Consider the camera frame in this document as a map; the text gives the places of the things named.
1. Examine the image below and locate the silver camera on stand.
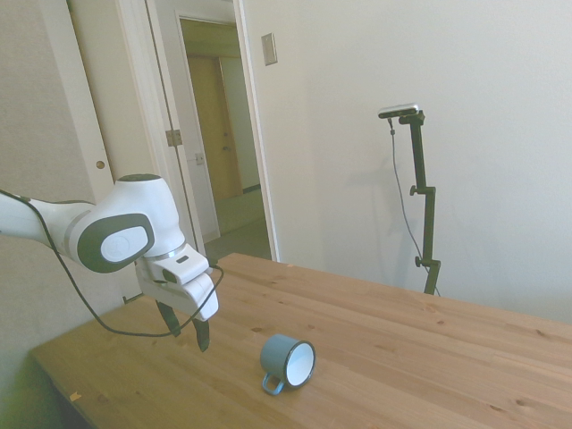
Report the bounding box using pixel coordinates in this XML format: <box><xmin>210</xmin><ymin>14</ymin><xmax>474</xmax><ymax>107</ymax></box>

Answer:
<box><xmin>377</xmin><ymin>103</ymin><xmax>423</xmax><ymax>121</ymax></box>

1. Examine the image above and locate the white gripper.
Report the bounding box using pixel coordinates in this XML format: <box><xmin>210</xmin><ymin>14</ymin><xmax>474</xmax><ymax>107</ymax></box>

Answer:
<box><xmin>135</xmin><ymin>257</ymin><xmax>221</xmax><ymax>353</ymax></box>

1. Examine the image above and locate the black camera stand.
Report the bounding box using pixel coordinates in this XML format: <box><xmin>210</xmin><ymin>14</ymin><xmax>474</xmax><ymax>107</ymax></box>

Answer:
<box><xmin>397</xmin><ymin>111</ymin><xmax>443</xmax><ymax>296</ymax></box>

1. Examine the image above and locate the wooden hallway door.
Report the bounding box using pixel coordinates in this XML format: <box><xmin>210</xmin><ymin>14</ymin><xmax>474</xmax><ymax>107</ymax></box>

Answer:
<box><xmin>187</xmin><ymin>55</ymin><xmax>243</xmax><ymax>198</ymax></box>

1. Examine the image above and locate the white open door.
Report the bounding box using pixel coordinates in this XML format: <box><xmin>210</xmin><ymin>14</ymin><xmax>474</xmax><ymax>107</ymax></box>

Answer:
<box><xmin>145</xmin><ymin>0</ymin><xmax>221</xmax><ymax>257</ymax></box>

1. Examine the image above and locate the blue enamel mug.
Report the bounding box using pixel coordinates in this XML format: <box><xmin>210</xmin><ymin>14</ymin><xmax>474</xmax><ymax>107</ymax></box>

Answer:
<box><xmin>259</xmin><ymin>332</ymin><xmax>317</xmax><ymax>397</ymax></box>

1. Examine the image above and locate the white closet door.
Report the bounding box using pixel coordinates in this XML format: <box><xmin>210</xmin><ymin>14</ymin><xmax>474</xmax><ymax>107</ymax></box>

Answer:
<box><xmin>66</xmin><ymin>0</ymin><xmax>124</xmax><ymax>191</ymax></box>

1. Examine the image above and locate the grey wall switch plate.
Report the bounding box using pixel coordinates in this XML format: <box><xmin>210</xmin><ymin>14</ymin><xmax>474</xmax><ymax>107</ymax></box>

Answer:
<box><xmin>260</xmin><ymin>32</ymin><xmax>279</xmax><ymax>68</ymax></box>

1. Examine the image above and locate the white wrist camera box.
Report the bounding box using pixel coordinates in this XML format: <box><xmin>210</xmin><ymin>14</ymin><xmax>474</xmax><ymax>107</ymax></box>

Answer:
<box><xmin>148</xmin><ymin>244</ymin><xmax>211</xmax><ymax>286</ymax></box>

